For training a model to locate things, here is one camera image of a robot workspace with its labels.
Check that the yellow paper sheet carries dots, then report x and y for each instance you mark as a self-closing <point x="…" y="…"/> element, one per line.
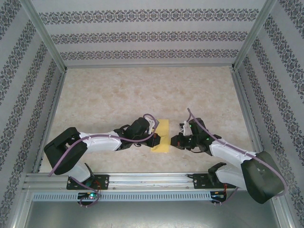
<point x="164" y="128"/>

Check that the long aluminium mounting rail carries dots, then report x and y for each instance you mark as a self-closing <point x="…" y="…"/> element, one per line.
<point x="149" y="180"/>

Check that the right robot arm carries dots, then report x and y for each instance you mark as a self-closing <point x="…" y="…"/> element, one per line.
<point x="228" y="152"/>

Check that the grey metal panel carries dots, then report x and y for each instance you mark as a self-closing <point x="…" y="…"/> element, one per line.
<point x="152" y="216"/>

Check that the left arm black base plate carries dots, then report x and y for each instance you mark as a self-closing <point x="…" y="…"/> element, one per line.
<point x="104" y="183"/>

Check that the aluminium frame beam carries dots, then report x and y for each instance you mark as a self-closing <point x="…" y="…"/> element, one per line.
<point x="288" y="216"/>
<point x="17" y="213"/>

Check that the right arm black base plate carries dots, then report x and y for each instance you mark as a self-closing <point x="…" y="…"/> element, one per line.
<point x="199" y="181"/>

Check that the aluminium table end rail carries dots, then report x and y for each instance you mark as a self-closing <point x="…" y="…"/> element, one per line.
<point x="149" y="66"/>

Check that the aluminium table side rail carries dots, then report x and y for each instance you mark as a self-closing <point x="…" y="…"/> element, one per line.
<point x="247" y="107"/>
<point x="53" y="107"/>

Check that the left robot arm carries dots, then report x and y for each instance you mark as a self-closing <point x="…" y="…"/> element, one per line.
<point x="99" y="142"/>

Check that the aluminium frame post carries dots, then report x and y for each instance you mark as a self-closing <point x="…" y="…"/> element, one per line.
<point x="45" y="31"/>
<point x="255" y="31"/>

